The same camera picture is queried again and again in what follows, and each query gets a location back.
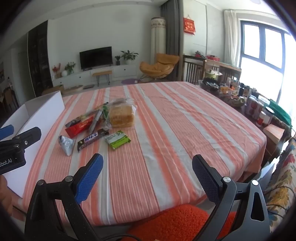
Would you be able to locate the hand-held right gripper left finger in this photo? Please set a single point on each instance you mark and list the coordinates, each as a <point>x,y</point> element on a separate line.
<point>91,176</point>

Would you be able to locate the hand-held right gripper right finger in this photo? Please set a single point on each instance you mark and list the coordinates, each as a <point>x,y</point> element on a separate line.
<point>208,178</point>

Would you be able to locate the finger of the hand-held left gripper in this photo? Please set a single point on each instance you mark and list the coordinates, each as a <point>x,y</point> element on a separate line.
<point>30,135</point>
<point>7,131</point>

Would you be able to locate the white cardboard box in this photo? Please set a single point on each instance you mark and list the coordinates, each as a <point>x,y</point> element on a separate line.
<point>41,111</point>

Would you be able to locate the long dark yellow snack packet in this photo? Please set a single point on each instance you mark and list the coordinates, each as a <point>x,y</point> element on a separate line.
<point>76,120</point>

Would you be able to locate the yellow bread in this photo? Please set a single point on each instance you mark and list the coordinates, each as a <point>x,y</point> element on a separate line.
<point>121,117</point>

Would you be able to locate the person's left forearm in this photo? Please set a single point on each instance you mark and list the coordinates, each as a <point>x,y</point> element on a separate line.
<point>4,192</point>

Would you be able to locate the black snack bar packet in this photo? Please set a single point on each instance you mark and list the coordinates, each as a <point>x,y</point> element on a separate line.
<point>92,139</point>

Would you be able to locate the white blue triangular packet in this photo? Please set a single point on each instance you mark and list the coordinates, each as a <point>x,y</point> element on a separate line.
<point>66,144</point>

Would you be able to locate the green white snack packet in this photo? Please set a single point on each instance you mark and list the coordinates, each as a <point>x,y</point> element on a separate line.
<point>118,140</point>

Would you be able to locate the red snack packet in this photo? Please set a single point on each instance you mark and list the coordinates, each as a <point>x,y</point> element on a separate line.
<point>78,128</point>

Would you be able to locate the open cardboard box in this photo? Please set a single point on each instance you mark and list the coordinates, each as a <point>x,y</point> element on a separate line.
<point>53,89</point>

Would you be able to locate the long grey snack packet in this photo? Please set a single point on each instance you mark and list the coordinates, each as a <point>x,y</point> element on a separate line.
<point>95,121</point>

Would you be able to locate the orange fuzzy cushion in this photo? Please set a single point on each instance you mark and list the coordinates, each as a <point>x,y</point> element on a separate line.
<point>175,222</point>

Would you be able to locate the orange striped tablecloth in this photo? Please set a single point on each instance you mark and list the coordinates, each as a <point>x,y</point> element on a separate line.
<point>161,139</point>

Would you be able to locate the flat wooden tray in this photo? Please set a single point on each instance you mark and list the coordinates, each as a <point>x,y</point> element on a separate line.
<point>74,88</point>

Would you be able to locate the red flower bouquet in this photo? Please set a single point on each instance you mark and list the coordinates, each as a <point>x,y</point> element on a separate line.
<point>56,69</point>

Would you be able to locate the floral patterned cloth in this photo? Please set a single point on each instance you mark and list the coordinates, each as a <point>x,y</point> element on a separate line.
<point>284,180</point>

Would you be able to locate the black glass cabinet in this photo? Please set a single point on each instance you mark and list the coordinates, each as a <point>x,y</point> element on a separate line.
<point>39,58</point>

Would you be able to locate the green plant in white vase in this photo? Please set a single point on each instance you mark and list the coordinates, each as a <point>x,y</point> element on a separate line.
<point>69,67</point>

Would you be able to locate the brown cardboard box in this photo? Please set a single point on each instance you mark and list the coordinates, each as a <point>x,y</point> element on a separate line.
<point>274,134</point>

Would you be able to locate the red white tin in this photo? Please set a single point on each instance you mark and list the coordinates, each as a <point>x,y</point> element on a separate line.
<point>258,110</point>
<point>261,119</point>
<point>250,106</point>

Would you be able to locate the wooden stool with hairpin legs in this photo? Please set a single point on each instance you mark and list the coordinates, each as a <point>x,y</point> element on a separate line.
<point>101,73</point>

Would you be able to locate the green cloth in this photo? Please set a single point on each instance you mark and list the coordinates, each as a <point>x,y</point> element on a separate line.
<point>281,113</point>

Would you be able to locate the black flat television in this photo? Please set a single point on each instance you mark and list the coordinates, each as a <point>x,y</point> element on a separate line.
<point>96,58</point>

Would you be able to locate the purple round rug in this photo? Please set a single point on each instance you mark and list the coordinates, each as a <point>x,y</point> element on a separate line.
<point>129,81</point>

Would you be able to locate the lime green pot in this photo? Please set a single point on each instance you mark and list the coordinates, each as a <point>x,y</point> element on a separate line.
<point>210,75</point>

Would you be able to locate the dark wooden slatted chair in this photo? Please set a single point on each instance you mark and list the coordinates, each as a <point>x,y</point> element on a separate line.
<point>229,73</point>
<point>192,69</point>

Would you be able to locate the white television cabinet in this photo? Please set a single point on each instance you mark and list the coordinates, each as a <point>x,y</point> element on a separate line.
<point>124,70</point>

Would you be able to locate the small green potted plant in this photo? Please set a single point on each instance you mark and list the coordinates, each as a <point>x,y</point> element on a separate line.
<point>117,60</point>

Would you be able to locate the orange lounge chair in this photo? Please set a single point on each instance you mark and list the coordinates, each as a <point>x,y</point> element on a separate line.
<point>159,67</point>

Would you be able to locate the large green potted plant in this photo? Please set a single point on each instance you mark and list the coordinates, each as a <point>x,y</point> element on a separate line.
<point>129,55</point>

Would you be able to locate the white standing air conditioner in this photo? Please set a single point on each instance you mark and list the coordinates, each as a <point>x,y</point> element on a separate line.
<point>158,46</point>

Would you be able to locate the large window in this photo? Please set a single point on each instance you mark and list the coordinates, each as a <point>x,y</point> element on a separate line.
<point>252,41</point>

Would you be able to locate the white curtain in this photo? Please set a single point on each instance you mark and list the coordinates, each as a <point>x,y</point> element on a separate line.
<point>231,34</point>

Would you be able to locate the grey curtain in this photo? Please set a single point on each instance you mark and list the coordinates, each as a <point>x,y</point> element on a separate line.
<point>172,30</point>

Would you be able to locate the red wall hanging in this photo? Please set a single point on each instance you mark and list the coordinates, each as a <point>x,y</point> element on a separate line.
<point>189,26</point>

